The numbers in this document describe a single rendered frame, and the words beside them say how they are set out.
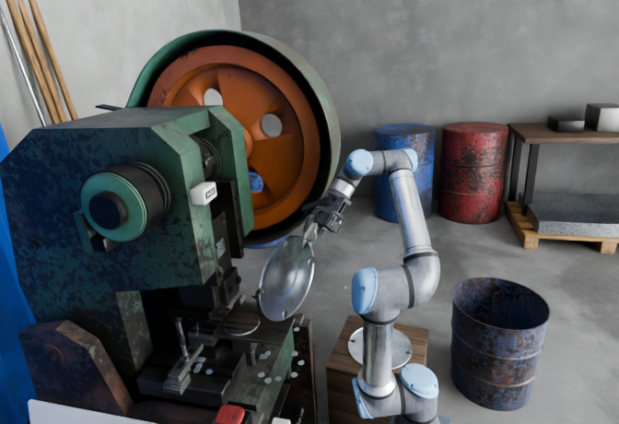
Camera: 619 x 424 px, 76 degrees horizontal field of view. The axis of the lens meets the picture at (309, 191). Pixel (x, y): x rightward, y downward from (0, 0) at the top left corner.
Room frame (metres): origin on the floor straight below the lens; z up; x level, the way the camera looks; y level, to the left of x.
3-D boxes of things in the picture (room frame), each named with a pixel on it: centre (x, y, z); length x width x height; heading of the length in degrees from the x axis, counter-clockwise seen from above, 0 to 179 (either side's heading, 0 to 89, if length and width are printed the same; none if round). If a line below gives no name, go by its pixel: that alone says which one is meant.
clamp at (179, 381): (1.01, 0.43, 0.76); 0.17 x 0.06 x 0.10; 165
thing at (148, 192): (0.94, 0.47, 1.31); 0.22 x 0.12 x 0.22; 75
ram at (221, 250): (1.16, 0.34, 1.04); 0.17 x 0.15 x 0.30; 75
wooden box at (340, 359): (1.47, -0.28, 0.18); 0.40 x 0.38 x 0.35; 68
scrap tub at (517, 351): (1.58, -0.87, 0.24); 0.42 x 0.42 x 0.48
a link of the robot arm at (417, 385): (0.97, -0.30, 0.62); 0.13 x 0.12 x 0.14; 94
